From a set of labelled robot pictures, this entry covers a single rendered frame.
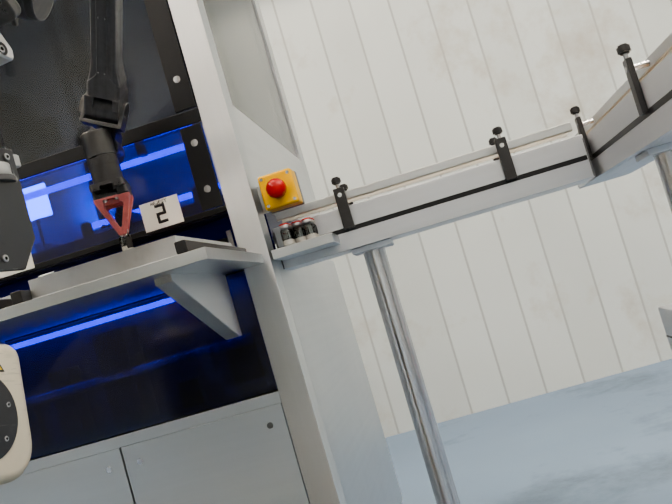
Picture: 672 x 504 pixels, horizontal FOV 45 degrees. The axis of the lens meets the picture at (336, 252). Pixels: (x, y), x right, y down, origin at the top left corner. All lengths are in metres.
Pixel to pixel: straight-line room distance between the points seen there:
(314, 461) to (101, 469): 0.45
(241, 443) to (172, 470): 0.16
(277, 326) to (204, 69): 0.55
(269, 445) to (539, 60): 3.24
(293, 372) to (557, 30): 3.26
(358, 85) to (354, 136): 0.28
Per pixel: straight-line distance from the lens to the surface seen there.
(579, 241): 4.45
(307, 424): 1.69
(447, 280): 4.37
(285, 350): 1.67
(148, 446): 1.78
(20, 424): 1.05
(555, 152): 1.78
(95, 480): 1.84
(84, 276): 1.39
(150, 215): 1.75
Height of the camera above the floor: 0.73
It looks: 4 degrees up
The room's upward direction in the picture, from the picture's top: 16 degrees counter-clockwise
